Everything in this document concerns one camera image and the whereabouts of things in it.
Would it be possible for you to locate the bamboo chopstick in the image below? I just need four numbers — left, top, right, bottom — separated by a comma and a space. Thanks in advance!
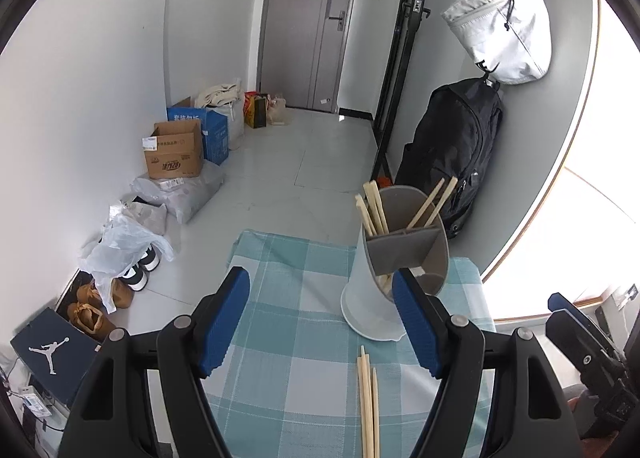
371, 367, 381, 458
357, 345, 374, 458

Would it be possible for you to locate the white utensil holder cup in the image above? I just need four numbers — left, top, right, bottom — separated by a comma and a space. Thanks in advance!
341, 186, 449, 342

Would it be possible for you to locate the dark jordan shoe box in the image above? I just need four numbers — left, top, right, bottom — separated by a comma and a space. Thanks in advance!
10, 307, 99, 408

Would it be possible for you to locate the brown shoe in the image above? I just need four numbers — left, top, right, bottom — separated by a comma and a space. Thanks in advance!
66, 303, 116, 342

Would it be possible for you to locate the white black sneaker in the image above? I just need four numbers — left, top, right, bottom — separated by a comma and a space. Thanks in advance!
119, 245, 160, 292

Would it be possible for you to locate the white plastic bag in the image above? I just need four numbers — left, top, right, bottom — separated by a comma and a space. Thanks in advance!
78, 203, 175, 314

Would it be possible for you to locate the teal checked tablecloth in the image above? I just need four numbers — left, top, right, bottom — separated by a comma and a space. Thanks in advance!
202, 229, 497, 458

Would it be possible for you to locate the grey parcel bag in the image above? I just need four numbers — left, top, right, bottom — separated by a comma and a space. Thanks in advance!
130, 161, 226, 225

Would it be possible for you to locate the brown cardboard box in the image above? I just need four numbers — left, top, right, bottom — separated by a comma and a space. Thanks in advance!
142, 120, 204, 179

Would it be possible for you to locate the blue cardboard box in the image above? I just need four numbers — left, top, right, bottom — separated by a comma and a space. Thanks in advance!
167, 104, 229, 165

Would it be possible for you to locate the black backpack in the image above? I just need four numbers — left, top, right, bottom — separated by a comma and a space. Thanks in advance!
395, 77, 503, 239

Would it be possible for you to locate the beige tote bag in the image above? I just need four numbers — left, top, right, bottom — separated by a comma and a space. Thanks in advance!
194, 78, 242, 108

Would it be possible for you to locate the yellow black bag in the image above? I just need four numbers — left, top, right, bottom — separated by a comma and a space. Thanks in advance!
243, 92, 268, 129

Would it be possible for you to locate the white hanging bag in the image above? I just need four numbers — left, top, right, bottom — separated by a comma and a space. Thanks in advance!
442, 0, 552, 85

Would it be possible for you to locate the grey door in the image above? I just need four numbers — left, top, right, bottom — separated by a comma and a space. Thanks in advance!
257, 0, 354, 113

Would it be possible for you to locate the black door frame stand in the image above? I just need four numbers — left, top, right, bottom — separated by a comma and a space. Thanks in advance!
371, 0, 431, 179

